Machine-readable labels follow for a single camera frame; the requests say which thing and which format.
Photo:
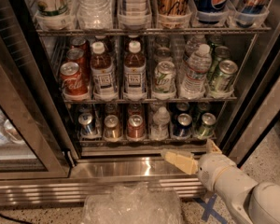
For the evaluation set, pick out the right brown tea bottle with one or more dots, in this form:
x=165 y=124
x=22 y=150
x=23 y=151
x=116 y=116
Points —
x=135 y=69

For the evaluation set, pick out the red can bottom shelf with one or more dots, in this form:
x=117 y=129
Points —
x=135 y=126

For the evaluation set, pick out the brown tea bottle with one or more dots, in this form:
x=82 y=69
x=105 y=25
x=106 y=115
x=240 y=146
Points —
x=102 y=70
x=135 y=69

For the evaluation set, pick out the green soda can behind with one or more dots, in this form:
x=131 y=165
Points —
x=220 y=54

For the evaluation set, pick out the green soda can front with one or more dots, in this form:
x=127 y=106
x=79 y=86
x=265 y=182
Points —
x=223 y=76

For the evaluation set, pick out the large pepsi bottle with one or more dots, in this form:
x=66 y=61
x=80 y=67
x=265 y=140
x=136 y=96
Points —
x=210 y=11

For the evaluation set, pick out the open fridge door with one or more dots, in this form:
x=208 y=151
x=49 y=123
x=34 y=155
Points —
x=256 y=127

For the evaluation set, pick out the stainless steel display fridge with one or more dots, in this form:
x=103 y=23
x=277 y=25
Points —
x=95 y=170

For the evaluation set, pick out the red coca cola can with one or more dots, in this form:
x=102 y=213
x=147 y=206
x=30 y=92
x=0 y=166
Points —
x=72 y=78

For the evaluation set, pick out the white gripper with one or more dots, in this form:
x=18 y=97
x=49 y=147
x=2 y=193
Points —
x=211 y=168

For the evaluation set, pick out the gold can bottom shelf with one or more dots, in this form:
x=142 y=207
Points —
x=112 y=128

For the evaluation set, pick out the clear water bottle middle shelf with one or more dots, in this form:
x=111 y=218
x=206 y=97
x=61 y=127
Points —
x=198 y=65

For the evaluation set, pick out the clear water bottle top shelf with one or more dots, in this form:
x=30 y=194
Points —
x=94 y=14

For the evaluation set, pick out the blue tape cross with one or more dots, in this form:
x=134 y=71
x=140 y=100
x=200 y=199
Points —
x=209 y=211

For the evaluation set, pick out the blue silver can bottom left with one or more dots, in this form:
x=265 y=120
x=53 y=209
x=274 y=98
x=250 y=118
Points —
x=87 y=122

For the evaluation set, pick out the clear plastic bag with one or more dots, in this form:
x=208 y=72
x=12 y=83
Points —
x=133 y=205

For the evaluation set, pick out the bottom wire shelf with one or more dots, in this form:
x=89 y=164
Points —
x=123 y=141

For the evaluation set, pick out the wire shelf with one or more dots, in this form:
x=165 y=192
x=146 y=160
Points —
x=152 y=100
x=123 y=141
x=158 y=31

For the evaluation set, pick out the blue pepsi can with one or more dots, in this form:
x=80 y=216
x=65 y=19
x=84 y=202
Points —
x=182 y=125

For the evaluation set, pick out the middle wire shelf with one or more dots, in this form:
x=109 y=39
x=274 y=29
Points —
x=152 y=100

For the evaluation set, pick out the clear water bottle shelf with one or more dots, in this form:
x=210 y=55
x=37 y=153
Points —
x=198 y=65
x=94 y=14

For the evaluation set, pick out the left brown tea bottle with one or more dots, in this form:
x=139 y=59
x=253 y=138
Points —
x=102 y=70

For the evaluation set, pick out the top wire shelf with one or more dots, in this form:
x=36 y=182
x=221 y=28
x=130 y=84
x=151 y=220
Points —
x=158 y=31

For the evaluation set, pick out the closed glass fridge door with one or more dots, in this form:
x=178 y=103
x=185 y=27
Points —
x=28 y=149

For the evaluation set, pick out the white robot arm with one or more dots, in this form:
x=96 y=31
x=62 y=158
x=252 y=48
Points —
x=248 y=201

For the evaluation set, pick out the white green soda can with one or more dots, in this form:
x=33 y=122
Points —
x=164 y=77

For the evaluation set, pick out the blue energy drink can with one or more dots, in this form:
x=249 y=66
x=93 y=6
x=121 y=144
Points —
x=248 y=11

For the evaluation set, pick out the water bottle bottom shelf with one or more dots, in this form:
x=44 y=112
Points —
x=159 y=126

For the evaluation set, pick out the green can bottom shelf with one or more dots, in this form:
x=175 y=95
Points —
x=207 y=125

